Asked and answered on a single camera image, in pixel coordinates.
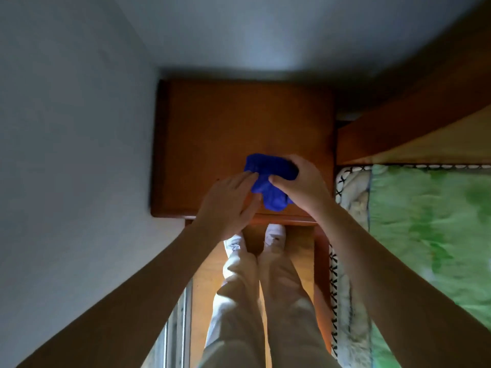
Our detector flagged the person's left hand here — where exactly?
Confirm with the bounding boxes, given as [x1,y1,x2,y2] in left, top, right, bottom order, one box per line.
[191,171,263,244]

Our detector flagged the person's right hand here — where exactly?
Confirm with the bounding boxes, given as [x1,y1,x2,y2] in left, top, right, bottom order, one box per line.
[268,154,334,219]

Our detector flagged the blue cleaning cloth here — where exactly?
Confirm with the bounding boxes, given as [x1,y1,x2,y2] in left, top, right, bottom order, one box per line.
[243,153,300,212]

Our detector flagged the wooden nightstand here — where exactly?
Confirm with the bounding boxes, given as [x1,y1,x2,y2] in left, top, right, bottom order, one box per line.
[150,79,338,227]

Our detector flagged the person's left forearm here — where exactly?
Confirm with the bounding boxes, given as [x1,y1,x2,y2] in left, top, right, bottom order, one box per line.
[17,222,221,368]

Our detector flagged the person's white left shoe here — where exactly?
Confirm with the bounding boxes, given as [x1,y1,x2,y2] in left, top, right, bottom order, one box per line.
[224,233,246,257]

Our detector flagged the person's white shoe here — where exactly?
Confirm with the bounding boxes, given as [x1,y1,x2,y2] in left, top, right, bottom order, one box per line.
[263,224,286,254]
[224,233,246,257]

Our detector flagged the person's white right shoe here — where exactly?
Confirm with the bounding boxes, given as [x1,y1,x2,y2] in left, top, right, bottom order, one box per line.
[263,224,286,254]

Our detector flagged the person's white trousers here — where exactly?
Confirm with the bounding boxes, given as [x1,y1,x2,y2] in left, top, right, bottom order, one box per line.
[199,241,342,368]

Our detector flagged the green bed sheet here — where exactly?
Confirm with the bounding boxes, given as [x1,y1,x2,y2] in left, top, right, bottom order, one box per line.
[368,164,491,368]

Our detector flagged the wooden bed frame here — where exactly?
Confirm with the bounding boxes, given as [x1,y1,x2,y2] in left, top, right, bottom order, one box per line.
[313,7,491,355]

